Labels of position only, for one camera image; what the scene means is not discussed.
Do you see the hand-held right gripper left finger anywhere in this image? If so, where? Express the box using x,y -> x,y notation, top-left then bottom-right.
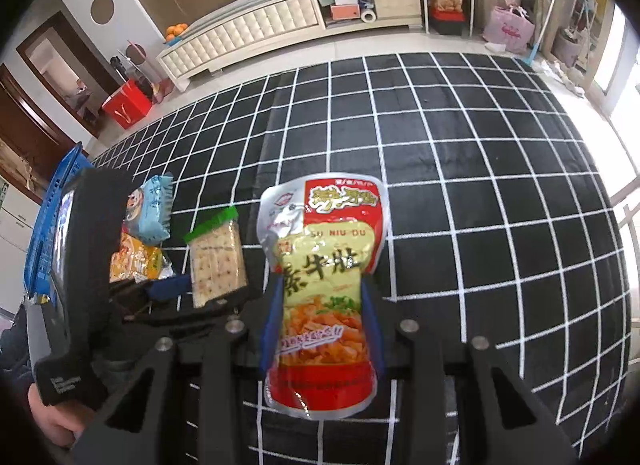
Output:
70,277 -> 288,465

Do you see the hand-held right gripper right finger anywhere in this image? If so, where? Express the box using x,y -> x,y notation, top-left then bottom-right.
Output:
361,277 -> 581,465

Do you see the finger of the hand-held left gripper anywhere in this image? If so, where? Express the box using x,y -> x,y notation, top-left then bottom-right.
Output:
111,276 -> 194,305
122,292 -> 262,328

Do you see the orange yellow snack packet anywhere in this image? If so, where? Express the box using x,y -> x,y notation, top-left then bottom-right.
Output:
109,232 -> 173,282

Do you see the green-ended cracker packet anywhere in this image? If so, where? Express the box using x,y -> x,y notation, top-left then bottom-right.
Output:
183,206 -> 249,308

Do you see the blue plastic basket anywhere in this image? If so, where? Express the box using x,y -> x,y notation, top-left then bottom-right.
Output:
22,142 -> 93,296

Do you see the red yellow snack pouch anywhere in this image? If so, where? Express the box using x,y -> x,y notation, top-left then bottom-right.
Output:
256,174 -> 390,418

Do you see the light blue snack packet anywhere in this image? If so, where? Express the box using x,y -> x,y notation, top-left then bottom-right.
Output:
124,172 -> 175,242

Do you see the person's left hand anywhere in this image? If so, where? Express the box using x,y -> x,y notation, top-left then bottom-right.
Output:
27,385 -> 88,448

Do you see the dark wooden door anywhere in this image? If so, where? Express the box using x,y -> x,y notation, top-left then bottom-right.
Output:
0,65 -> 98,191

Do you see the red paper bag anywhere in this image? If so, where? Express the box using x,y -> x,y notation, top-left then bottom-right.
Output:
101,79 -> 153,130

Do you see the black checked tablecloth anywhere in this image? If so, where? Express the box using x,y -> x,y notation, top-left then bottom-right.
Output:
85,52 -> 633,465

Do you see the broom and dustpan set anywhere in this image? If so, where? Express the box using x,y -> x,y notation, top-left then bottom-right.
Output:
111,38 -> 173,106

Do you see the white TV cabinet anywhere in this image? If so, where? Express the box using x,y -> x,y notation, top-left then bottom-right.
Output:
157,0 -> 426,78

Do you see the orange box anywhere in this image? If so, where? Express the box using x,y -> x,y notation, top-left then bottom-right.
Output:
330,2 -> 362,21

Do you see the pink bag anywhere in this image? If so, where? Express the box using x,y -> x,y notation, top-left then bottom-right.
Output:
483,4 -> 535,53

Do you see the blue-handled mop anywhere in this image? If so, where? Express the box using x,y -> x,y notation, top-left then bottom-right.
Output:
520,0 -> 562,66

